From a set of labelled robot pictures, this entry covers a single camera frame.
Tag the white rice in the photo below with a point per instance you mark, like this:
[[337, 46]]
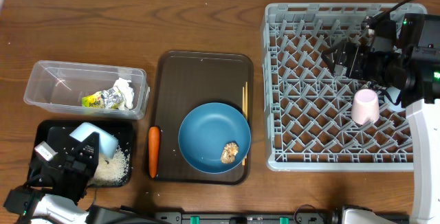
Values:
[[110, 172]]

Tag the yellow-green snack wrapper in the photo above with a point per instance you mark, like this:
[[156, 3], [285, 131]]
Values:
[[93, 101]]

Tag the light blue cup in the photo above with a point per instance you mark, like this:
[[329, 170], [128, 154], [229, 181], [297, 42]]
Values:
[[390, 98]]

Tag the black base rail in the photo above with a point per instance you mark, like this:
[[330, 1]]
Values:
[[300, 217]]

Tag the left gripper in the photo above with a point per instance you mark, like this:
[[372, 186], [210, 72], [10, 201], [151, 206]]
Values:
[[74, 168]]

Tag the clear plastic bin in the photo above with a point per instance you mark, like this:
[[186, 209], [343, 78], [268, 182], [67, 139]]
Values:
[[59, 86]]

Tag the foil wrapper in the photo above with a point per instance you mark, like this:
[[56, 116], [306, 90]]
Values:
[[112, 98]]

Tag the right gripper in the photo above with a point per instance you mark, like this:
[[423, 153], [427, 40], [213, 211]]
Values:
[[359, 53]]

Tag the brown food scrap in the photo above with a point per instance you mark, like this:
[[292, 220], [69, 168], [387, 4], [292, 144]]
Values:
[[229, 153]]

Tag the dark blue plate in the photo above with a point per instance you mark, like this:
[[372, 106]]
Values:
[[207, 130]]

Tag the crumpled white tissue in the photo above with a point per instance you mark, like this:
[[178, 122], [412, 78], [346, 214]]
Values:
[[127, 91]]

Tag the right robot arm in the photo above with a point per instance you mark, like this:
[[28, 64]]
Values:
[[406, 58]]

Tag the pink cup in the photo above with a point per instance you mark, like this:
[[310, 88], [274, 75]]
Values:
[[365, 107]]

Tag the wooden chopstick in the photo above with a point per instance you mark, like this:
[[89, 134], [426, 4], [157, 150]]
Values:
[[244, 113], [246, 100]]

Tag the black waste tray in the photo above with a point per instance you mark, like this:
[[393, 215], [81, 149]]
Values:
[[56, 134]]

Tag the grey dishwasher rack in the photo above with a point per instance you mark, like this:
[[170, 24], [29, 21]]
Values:
[[308, 110]]

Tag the brown serving tray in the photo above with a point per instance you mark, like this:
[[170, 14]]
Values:
[[186, 80]]

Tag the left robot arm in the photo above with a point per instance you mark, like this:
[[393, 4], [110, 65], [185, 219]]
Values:
[[59, 204]]

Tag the orange carrot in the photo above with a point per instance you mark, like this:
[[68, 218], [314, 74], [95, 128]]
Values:
[[153, 150]]

